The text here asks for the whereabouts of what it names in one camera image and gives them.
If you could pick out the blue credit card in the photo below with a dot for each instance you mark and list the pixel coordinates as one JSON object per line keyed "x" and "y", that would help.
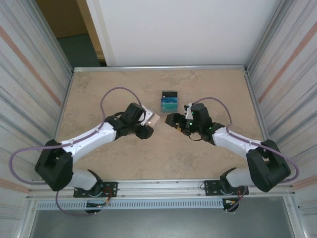
{"x": 170, "y": 100}

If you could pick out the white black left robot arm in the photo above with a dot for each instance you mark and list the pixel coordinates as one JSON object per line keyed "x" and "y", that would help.
{"x": 84, "y": 140}

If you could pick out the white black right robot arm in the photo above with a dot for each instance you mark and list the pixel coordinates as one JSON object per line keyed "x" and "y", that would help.
{"x": 237, "y": 141}

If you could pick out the aluminium table side rail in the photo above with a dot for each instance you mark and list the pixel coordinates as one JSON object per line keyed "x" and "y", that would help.
{"x": 250, "y": 81}
{"x": 69, "y": 81}

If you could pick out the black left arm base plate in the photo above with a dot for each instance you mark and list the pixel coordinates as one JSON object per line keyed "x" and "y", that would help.
{"x": 111, "y": 186}

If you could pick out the translucent corrugated side panel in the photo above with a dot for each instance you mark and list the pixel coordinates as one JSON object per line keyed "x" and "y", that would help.
{"x": 24, "y": 99}
{"x": 292, "y": 99}

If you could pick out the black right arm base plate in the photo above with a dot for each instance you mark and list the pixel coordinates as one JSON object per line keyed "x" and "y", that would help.
{"x": 209, "y": 188}

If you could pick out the aluminium mounting rail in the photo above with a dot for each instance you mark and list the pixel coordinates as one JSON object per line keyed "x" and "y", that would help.
{"x": 158, "y": 189}

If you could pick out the grey metal shelf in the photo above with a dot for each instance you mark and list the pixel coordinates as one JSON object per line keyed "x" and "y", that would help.
{"x": 158, "y": 225}

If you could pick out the teal credit card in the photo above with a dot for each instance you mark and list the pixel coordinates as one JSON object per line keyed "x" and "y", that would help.
{"x": 169, "y": 107}

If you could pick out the black credit card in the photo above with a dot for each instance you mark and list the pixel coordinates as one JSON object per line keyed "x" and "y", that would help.
{"x": 170, "y": 94}

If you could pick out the blue green card box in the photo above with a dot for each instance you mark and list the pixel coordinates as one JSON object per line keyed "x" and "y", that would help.
{"x": 169, "y": 113}

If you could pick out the aluminium table end rail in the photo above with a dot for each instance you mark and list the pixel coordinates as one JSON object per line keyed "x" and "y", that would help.
{"x": 158, "y": 67}

